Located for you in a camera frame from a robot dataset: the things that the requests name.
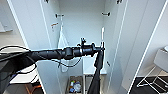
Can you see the white clothes hanger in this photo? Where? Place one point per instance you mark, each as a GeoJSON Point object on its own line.
{"type": "Point", "coordinates": [61, 25]}
{"type": "Point", "coordinates": [102, 35]}

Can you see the black garment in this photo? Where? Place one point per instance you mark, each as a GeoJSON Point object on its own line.
{"type": "Point", "coordinates": [95, 73]}

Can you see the white wardrobe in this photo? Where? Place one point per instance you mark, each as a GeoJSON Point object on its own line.
{"type": "Point", "coordinates": [83, 33]}

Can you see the white inner shelf unit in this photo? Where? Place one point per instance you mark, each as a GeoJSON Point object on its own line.
{"type": "Point", "coordinates": [90, 70]}

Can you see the speckled brown mat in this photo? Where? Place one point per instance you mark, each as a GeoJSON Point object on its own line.
{"type": "Point", "coordinates": [76, 85]}

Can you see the orange-striped label sticker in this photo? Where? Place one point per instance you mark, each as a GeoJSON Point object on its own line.
{"type": "Point", "coordinates": [54, 24]}

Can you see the white metal folding rack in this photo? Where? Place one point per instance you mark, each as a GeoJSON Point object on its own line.
{"type": "Point", "coordinates": [156, 78]}

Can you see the orange folding stand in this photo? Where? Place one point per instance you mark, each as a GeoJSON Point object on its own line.
{"type": "Point", "coordinates": [35, 88]}

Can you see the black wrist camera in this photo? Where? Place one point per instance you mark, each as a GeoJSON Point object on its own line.
{"type": "Point", "coordinates": [82, 41]}

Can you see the black wall hook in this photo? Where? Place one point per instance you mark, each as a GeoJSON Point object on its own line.
{"type": "Point", "coordinates": [106, 14]}
{"type": "Point", "coordinates": [60, 15]}

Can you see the grey wall panel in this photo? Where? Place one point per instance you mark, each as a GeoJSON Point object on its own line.
{"type": "Point", "coordinates": [5, 27]}

